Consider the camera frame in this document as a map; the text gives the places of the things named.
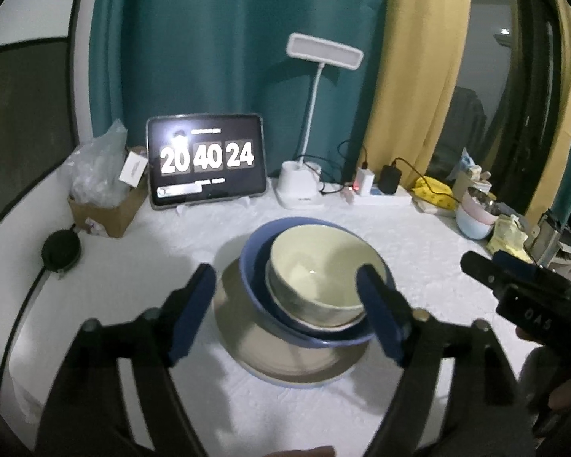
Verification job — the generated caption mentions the beige ribbed ceramic plate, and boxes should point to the beige ribbed ceramic plate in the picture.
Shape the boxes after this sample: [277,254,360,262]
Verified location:
[211,258,370,386]

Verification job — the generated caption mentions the blue ceramic bowl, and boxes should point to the blue ceramic bowl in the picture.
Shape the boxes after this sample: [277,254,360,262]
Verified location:
[239,217,395,349]

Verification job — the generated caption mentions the cream ceramic bowl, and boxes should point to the cream ceramic bowl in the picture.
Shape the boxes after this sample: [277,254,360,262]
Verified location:
[265,224,390,332]

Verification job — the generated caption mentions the stacked pastel bowls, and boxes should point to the stacked pastel bowls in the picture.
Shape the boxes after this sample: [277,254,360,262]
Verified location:
[455,187,500,240]

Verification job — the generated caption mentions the metal box clutter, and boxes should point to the metal box clutter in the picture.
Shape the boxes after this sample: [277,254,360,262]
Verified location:
[525,209,571,271]

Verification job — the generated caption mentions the yellow snack packet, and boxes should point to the yellow snack packet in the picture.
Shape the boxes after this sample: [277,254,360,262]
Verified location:
[487,215,533,263]

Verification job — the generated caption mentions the brown cardboard box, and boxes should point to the brown cardboard box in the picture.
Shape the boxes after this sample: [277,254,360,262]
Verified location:
[68,173,148,238]

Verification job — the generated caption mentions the white power strip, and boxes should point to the white power strip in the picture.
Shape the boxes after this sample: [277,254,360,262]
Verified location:
[340,187,412,208]

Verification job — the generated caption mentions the black round puck device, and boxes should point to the black round puck device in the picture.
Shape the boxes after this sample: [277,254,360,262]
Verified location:
[41,229,82,273]

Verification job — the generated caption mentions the yellow cloth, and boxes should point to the yellow cloth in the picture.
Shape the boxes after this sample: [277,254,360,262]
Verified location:
[412,176,459,211]

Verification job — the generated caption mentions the black power adapter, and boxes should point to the black power adapter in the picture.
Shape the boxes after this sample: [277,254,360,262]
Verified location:
[377,164,402,195]

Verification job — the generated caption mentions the paper cup with items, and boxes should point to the paper cup with items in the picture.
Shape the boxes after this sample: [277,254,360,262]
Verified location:
[447,149,492,201]

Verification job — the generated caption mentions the white power adapter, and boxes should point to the white power adapter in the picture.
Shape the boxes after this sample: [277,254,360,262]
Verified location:
[354,167,374,197]

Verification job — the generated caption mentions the small white carton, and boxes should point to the small white carton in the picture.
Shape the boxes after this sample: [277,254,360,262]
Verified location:
[118,151,148,189]

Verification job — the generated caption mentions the tablet showing clock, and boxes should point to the tablet showing clock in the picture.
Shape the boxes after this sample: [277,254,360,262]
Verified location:
[146,113,268,209]

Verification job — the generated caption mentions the clear plastic bag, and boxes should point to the clear plastic bag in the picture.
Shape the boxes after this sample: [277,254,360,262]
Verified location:
[57,120,130,208]

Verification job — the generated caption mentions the white desk lamp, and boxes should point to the white desk lamp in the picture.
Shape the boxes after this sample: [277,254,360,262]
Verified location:
[274,32,365,211]

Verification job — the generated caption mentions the teal curtain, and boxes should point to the teal curtain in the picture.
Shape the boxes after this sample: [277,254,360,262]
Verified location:
[89,0,387,181]

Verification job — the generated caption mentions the yellow curtain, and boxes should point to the yellow curtain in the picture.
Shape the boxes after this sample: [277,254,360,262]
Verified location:
[364,0,471,188]

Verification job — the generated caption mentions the black puck cable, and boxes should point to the black puck cable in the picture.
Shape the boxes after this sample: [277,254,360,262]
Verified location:
[0,268,53,406]

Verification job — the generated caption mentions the black charger cable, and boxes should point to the black charger cable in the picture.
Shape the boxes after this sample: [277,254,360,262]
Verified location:
[392,157,463,206]

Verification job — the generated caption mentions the black lamp cable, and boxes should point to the black lamp cable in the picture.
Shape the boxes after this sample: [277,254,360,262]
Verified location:
[292,138,370,196]

